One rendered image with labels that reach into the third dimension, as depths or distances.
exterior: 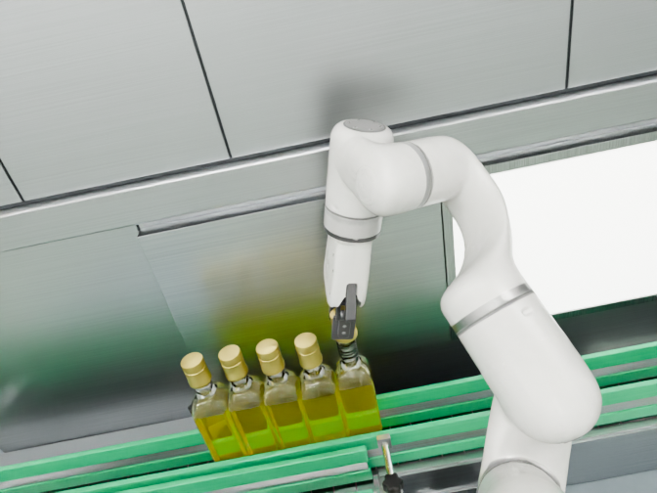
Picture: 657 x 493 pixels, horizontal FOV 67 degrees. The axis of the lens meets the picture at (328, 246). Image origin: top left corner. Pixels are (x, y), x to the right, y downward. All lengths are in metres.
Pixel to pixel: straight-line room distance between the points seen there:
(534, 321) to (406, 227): 0.37
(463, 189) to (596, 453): 0.59
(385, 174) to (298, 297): 0.40
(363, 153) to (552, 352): 0.26
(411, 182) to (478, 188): 0.09
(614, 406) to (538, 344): 0.51
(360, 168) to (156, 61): 0.34
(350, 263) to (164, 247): 0.32
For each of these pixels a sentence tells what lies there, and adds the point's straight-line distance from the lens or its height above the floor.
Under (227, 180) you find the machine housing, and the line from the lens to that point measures 0.76.
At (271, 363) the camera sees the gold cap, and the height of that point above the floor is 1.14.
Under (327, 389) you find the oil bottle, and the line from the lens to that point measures 0.79.
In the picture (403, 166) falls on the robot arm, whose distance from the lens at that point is 0.51.
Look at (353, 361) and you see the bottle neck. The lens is 0.78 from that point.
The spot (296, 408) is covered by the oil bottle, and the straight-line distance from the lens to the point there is 0.82.
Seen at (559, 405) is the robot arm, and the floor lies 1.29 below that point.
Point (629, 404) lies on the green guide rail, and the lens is 0.99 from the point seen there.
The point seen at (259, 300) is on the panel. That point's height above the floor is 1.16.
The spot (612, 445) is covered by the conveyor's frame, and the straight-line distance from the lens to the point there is 1.02.
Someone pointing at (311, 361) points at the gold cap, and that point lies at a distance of 0.76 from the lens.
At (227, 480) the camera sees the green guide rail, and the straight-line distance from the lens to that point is 0.90.
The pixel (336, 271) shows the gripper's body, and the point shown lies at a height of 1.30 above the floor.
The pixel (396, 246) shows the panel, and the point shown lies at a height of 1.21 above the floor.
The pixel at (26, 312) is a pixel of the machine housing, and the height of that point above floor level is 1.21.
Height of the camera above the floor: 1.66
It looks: 32 degrees down
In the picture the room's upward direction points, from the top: 12 degrees counter-clockwise
